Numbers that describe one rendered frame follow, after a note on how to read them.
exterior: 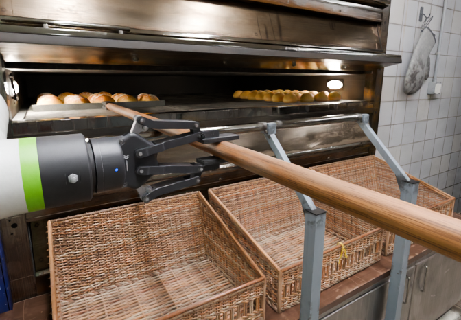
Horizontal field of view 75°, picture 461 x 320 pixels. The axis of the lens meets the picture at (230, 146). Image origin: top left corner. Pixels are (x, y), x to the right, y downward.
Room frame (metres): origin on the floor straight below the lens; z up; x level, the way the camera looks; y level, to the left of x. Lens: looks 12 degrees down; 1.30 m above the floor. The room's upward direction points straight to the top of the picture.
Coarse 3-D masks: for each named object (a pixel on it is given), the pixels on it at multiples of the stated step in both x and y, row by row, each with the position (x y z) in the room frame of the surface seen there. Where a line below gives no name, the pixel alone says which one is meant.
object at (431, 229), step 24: (192, 144) 0.57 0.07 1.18; (216, 144) 0.50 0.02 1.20; (264, 168) 0.38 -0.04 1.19; (288, 168) 0.35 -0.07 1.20; (312, 192) 0.31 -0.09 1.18; (336, 192) 0.29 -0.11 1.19; (360, 192) 0.27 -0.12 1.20; (360, 216) 0.26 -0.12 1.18; (384, 216) 0.24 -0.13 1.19; (408, 216) 0.23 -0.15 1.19; (432, 216) 0.22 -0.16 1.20; (432, 240) 0.21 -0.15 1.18; (456, 240) 0.20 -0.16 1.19
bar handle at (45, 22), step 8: (0, 16) 0.84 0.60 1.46; (8, 16) 0.85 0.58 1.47; (16, 16) 0.86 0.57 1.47; (40, 24) 0.89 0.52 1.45; (48, 24) 0.89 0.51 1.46; (56, 24) 0.90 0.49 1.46; (64, 24) 0.91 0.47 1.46; (72, 24) 0.92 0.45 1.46; (80, 24) 0.93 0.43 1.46; (88, 24) 0.95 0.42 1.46; (96, 24) 0.96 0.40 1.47; (104, 24) 0.97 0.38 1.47; (120, 32) 0.99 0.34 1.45
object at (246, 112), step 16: (160, 112) 1.20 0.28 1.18; (176, 112) 1.20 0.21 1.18; (192, 112) 1.22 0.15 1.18; (208, 112) 1.26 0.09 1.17; (224, 112) 1.30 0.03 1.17; (240, 112) 1.34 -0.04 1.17; (256, 112) 1.39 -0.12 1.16; (272, 112) 1.44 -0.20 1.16; (288, 112) 1.49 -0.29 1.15; (304, 112) 1.55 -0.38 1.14; (16, 128) 0.91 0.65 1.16; (32, 128) 0.94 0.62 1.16; (48, 128) 0.96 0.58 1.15; (64, 128) 0.98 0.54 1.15; (80, 128) 1.01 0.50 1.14; (96, 128) 1.03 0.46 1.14
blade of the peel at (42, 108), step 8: (40, 104) 1.22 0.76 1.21; (48, 104) 1.24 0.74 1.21; (56, 104) 1.25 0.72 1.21; (64, 104) 1.27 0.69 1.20; (72, 104) 1.28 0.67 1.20; (80, 104) 1.30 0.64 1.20; (88, 104) 1.32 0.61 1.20; (96, 104) 1.33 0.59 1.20; (120, 104) 1.39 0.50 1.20; (128, 104) 1.41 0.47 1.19; (136, 104) 1.43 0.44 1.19; (144, 104) 1.45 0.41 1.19; (152, 104) 1.47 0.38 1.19; (160, 104) 1.49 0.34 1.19
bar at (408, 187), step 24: (288, 120) 1.00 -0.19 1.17; (312, 120) 1.05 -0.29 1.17; (336, 120) 1.12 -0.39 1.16; (360, 120) 1.20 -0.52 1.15; (408, 192) 1.01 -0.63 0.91; (312, 216) 0.76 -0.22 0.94; (312, 240) 0.76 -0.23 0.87; (408, 240) 1.01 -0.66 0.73; (312, 264) 0.75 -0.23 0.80; (312, 288) 0.75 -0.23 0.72; (312, 312) 0.76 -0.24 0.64
